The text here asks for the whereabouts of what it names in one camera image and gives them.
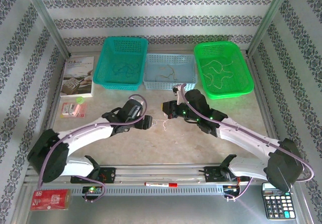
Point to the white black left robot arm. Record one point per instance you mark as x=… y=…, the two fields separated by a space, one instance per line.
x=83 y=136

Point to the light blue plastic basket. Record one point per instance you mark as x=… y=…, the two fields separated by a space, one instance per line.
x=151 y=70

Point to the small green round cap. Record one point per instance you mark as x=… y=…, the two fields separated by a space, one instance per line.
x=80 y=100

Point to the pink blister package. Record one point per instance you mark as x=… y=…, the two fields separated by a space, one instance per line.
x=73 y=110

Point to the green plastic basket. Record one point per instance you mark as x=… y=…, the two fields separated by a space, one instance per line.
x=241 y=68

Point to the red white marker pen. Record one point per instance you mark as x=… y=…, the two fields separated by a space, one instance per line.
x=161 y=184

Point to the book with photo cover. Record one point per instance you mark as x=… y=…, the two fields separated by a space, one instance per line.
x=78 y=75

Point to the teal plastic basket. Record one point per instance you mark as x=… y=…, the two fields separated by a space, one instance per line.
x=118 y=50

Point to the small controller circuit board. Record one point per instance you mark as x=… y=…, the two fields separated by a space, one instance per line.
x=93 y=190
x=230 y=189

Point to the red printed packet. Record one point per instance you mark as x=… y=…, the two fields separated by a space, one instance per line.
x=50 y=200

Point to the black desk calculator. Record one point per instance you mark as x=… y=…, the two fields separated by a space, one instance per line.
x=278 y=205

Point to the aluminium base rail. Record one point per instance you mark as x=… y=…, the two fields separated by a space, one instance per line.
x=156 y=172

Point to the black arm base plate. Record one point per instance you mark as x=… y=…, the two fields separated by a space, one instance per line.
x=212 y=175
x=108 y=175

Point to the aluminium frame post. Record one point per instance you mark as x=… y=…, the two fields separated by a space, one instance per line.
x=266 y=20
x=47 y=20

